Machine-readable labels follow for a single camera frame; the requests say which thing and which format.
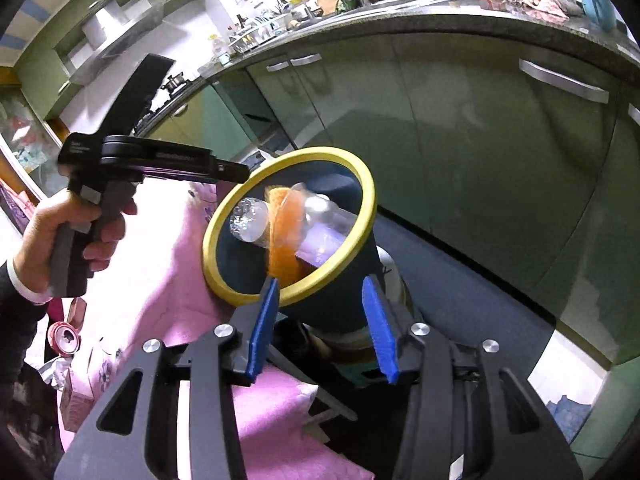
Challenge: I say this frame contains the clear plastic bottle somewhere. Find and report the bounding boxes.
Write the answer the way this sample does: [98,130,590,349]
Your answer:
[229,190,357,268]

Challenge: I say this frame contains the orange plastic wrapper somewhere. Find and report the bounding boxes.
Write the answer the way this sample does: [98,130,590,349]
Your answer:
[266,186,314,288]

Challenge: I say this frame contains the dark sleeve left forearm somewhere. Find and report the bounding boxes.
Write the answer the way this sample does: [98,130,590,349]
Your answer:
[0,259,52,406]

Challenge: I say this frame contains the green kitchen cabinets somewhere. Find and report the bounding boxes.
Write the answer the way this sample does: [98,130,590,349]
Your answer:
[134,14,640,470]

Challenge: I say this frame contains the person's left hand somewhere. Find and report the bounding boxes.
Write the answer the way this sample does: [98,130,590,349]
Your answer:
[1,186,137,306]

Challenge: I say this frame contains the pink floral tablecloth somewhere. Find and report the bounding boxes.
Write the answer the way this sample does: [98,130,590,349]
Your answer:
[54,181,377,480]

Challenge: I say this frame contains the steel range hood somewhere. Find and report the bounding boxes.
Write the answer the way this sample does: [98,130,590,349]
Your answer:
[54,0,192,86]

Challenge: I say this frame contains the green upper cabinets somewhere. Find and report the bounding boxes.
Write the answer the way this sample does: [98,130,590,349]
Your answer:
[1,0,186,118]

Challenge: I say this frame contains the steel dish rack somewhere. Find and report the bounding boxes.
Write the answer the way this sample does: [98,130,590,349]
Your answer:
[229,14,292,54]

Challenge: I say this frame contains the blue floor mat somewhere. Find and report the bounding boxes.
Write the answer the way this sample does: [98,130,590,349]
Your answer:
[546,396,591,443]

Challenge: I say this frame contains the pink dish rag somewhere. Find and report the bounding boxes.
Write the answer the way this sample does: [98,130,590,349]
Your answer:
[506,0,584,24]

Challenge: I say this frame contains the teal cup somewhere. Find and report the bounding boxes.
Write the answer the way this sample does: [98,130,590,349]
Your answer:
[582,0,616,32]

